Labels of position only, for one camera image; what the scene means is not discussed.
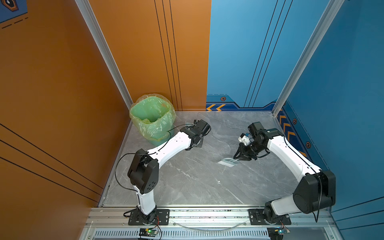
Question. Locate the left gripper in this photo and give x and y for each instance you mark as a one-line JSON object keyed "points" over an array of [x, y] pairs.
{"points": [[201, 140]]}

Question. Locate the green trash bin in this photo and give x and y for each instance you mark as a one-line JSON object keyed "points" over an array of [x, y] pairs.
{"points": [[163, 136]]}

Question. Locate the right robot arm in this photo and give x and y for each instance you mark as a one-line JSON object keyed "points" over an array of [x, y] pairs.
{"points": [[316, 188]]}

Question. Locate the aluminium corner post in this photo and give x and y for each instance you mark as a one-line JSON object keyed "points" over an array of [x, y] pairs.
{"points": [[101, 42], [315, 39]]}

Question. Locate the right circuit board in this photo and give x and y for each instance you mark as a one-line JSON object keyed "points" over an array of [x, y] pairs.
{"points": [[277, 233]]}

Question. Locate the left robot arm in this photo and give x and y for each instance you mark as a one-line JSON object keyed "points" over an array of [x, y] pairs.
{"points": [[145, 168]]}

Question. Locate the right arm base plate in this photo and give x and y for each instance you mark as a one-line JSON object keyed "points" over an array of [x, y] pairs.
{"points": [[266, 217]]}

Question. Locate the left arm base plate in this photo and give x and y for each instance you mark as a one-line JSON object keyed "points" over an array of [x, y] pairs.
{"points": [[159, 217]]}

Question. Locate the aluminium frame rail front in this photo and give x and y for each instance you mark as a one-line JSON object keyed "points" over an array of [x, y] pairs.
{"points": [[206, 223]]}

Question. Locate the circuit board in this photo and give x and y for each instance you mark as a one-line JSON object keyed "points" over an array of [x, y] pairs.
{"points": [[149, 233], [277, 233]]}

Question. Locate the left circuit board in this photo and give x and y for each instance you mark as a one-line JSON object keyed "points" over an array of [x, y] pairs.
{"points": [[149, 233]]}

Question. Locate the left aluminium corner post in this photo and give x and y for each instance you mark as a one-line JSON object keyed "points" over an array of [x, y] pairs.
{"points": [[101, 42]]}

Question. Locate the right aluminium corner post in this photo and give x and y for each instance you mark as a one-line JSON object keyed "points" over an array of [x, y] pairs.
{"points": [[315, 39]]}

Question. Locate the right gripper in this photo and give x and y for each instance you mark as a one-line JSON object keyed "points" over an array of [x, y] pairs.
{"points": [[243, 157]]}

